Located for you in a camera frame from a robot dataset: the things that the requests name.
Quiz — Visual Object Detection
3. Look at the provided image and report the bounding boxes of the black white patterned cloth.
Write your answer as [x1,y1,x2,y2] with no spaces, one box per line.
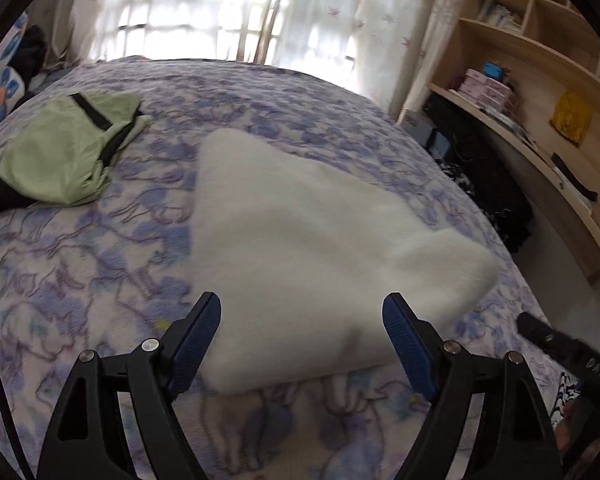
[550,372,583,423]

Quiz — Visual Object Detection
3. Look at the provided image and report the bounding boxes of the light green garment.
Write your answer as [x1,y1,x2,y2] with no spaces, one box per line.
[0,92,155,212]

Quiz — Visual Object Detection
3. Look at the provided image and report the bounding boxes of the black cable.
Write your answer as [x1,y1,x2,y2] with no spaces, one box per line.
[0,330,36,480]

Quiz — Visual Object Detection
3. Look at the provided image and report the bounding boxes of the yellow bag on shelf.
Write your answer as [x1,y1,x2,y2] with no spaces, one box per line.
[551,90,595,147]

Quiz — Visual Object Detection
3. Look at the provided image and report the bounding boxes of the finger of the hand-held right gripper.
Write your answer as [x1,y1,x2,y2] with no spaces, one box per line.
[516,311,563,358]

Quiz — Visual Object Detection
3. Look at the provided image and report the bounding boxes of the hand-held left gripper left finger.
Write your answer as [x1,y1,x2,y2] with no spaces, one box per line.
[36,291,222,480]

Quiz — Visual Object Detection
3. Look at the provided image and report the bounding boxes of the blue floral blanket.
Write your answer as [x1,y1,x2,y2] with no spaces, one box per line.
[0,56,561,480]

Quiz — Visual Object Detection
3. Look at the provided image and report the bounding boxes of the blue flower pillow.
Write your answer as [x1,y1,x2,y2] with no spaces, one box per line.
[0,10,28,138]

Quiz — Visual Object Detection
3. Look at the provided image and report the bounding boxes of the row of books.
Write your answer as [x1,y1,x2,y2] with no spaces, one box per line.
[477,0,525,33]

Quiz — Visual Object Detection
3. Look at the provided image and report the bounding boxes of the wooden shelf unit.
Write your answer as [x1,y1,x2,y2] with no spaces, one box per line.
[397,0,600,286]

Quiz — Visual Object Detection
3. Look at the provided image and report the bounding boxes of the blue storage box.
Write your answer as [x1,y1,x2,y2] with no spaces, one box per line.
[399,109,452,161]

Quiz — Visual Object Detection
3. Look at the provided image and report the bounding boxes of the sheer floral curtain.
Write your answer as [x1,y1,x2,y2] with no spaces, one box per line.
[70,0,461,116]

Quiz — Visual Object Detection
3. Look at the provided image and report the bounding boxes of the pink storage drawers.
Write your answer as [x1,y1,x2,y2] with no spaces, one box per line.
[455,67,513,111]

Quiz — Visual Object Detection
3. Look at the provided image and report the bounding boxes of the white fuzzy cardigan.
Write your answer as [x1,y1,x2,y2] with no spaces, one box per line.
[187,127,501,396]

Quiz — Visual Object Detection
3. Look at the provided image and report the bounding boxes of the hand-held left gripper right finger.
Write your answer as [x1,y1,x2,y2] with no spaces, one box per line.
[382,292,566,480]

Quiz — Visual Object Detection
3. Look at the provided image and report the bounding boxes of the black strap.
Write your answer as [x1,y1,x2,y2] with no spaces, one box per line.
[551,152,598,203]

